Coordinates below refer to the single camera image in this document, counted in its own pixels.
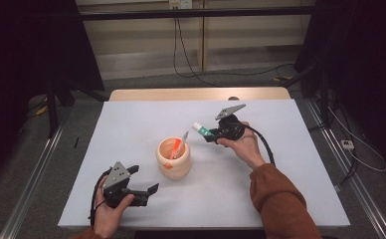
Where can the white power adapter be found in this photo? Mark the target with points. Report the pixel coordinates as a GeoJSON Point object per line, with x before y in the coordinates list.
{"type": "Point", "coordinates": [347, 144]}

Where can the silver pen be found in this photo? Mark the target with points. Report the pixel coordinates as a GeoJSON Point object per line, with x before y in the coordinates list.
{"type": "Point", "coordinates": [184, 136]}

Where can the black metal stand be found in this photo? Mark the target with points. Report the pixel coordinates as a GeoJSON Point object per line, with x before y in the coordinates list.
{"type": "Point", "coordinates": [51, 113]}
{"type": "Point", "coordinates": [324, 99]}

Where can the black horizontal metal bar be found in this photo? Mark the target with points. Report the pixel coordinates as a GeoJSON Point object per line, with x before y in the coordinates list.
{"type": "Point", "coordinates": [214, 12]}

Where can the orange highlighter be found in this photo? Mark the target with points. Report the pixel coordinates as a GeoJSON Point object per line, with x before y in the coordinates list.
{"type": "Point", "coordinates": [175, 147]}

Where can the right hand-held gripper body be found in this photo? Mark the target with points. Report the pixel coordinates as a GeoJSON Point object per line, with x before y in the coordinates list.
{"type": "Point", "coordinates": [231, 127]}

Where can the white wall socket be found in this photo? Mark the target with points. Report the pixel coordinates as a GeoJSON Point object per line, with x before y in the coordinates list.
{"type": "Point", "coordinates": [180, 4]}

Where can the aluminium floor rail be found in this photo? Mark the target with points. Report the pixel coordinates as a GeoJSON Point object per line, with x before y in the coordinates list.
{"type": "Point", "coordinates": [363, 195]}
{"type": "Point", "coordinates": [32, 186]}

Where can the black curtain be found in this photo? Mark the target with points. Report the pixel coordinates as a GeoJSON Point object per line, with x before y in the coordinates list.
{"type": "Point", "coordinates": [363, 66]}
{"type": "Point", "coordinates": [22, 66]}

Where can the white table mat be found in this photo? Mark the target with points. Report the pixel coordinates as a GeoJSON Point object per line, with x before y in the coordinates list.
{"type": "Point", "coordinates": [214, 205]}

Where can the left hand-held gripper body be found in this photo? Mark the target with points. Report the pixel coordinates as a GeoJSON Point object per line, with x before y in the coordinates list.
{"type": "Point", "coordinates": [116, 176]}

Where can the green and white glue stick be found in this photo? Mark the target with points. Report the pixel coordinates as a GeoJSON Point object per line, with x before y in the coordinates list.
{"type": "Point", "coordinates": [199, 127]}

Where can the person's right hand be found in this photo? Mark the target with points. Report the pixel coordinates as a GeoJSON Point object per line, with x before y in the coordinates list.
{"type": "Point", "coordinates": [245, 149]}

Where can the yellow tape piece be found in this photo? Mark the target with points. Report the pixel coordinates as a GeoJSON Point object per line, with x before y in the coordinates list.
{"type": "Point", "coordinates": [282, 79]}
{"type": "Point", "coordinates": [41, 111]}

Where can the wooden pen holder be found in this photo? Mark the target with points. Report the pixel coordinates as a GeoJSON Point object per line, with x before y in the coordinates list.
{"type": "Point", "coordinates": [176, 169]}

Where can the person's left hand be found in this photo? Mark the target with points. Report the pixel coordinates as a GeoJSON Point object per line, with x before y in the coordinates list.
{"type": "Point", "coordinates": [106, 219]}

